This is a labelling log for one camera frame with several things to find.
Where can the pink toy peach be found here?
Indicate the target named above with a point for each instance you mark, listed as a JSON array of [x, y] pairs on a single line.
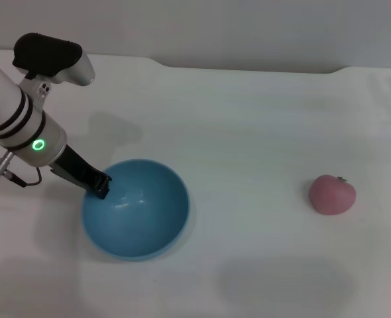
[[331, 195]]

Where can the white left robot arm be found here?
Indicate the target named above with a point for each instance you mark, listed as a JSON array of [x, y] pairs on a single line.
[[13, 116]]

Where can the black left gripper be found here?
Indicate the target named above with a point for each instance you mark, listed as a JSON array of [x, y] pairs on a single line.
[[73, 165]]

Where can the blue ceramic bowl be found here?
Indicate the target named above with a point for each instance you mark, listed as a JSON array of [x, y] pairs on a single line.
[[139, 218]]

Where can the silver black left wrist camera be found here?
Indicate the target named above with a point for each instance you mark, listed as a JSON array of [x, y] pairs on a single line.
[[46, 56]]

